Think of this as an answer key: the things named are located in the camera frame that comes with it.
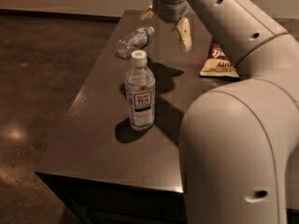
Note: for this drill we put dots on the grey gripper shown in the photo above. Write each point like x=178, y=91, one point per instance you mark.
x=171, y=9

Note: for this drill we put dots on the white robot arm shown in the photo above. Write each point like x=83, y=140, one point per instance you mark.
x=235, y=140

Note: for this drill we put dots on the brown chip bag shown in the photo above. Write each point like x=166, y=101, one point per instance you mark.
x=217, y=64

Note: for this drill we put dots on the upright tea bottle white cap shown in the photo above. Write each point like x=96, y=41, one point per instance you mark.
x=140, y=92

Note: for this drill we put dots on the clear plastic water bottle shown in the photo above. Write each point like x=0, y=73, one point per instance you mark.
x=138, y=39

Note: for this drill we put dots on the dark cabinet under counter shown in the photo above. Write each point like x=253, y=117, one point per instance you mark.
x=95, y=202

